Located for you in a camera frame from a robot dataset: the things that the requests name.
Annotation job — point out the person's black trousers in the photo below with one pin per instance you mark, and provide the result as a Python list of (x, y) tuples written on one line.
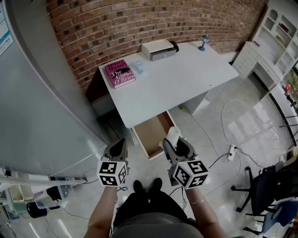
[(151, 204)]

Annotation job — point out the white shelf unit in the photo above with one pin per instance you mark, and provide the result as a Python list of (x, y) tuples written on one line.
[(279, 30)]

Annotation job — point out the long white table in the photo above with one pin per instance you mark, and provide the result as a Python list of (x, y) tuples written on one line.
[(282, 104)]

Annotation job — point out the white object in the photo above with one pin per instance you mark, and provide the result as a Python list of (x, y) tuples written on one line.
[(173, 136)]

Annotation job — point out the pink book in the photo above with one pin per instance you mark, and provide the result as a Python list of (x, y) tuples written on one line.
[(119, 74)]

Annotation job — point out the person's right forearm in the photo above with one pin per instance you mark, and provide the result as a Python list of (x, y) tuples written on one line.
[(205, 220)]

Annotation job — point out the grey refrigerator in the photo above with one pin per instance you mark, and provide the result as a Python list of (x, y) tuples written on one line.
[(42, 93)]

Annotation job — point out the white drawer with brown inside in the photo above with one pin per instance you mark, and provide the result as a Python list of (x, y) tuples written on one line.
[(151, 134)]

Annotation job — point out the paper sticker on refrigerator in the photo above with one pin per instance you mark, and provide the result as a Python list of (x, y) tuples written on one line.
[(4, 35)]

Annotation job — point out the white power strip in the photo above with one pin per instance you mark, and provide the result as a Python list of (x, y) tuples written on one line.
[(232, 152)]

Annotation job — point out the white desktop organizer box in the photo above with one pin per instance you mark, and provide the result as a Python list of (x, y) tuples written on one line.
[(156, 48)]

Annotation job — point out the black mesh office chair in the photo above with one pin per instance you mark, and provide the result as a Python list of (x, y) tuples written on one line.
[(267, 186)]

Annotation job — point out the person's black shoe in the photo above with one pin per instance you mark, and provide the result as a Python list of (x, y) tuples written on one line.
[(157, 184), (138, 186)]

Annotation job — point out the black pot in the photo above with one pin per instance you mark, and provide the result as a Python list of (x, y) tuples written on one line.
[(36, 210)]

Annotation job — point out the blue chair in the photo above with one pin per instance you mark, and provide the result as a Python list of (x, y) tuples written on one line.
[(284, 213)]

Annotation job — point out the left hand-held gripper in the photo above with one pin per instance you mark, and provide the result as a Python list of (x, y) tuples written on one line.
[(108, 170)]

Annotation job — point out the person's right black shoe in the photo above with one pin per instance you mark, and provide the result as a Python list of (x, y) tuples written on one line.
[(157, 184)]

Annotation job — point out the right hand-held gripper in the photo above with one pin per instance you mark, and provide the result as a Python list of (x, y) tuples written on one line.
[(193, 173)]

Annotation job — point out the clear glass cup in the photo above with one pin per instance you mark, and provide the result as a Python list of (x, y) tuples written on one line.
[(139, 67)]

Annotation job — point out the small teal lamp figurine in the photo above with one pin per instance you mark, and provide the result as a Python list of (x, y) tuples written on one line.
[(203, 43)]

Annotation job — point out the person's left forearm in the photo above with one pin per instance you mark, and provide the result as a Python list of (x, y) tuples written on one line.
[(102, 213)]

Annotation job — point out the white storage rack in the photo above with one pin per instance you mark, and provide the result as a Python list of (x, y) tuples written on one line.
[(35, 180)]

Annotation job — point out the small red object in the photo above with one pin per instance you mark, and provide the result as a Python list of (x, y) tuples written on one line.
[(288, 87)]

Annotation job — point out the window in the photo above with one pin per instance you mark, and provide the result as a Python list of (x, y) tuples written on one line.
[(293, 83)]

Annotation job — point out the person's left black shoe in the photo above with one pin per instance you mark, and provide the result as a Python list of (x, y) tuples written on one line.
[(138, 186)]

